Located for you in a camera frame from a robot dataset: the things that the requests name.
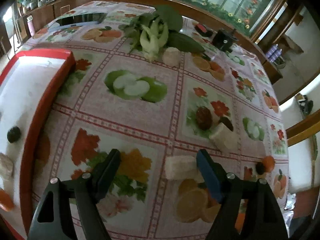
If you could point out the black pot on table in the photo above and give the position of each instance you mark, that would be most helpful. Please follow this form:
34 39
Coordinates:
223 40

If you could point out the pink thermos bottle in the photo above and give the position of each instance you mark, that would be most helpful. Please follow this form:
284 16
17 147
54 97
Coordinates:
30 25

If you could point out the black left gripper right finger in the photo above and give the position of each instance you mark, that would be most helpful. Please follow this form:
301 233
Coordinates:
249 210

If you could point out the small white round piece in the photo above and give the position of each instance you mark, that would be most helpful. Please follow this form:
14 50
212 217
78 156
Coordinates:
171 57

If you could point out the green leafy bok choy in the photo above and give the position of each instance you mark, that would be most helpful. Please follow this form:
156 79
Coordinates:
149 32

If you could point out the small orange far right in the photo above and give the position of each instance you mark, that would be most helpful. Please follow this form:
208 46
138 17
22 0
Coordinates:
268 164

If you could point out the black rectangular tray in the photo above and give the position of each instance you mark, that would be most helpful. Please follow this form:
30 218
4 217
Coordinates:
96 17

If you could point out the floral fruit print tablecloth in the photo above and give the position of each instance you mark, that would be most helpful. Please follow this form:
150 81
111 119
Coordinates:
118 99

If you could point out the white yam piece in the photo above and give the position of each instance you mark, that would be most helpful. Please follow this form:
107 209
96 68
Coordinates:
181 167
223 138

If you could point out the red black box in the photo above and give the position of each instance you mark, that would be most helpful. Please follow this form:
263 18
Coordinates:
203 30

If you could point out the green cucumber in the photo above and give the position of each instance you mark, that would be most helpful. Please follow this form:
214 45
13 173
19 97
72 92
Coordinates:
185 43

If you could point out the red rimmed white tray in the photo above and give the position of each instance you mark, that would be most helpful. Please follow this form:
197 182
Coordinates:
29 84

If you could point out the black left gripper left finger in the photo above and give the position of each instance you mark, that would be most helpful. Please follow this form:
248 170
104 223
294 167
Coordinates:
53 218

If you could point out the dark passion fruit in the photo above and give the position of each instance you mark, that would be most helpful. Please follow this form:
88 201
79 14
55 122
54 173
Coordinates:
14 134
260 169
227 123

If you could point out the brownish passion fruit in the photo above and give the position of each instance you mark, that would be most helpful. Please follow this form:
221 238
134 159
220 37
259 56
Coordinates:
204 118

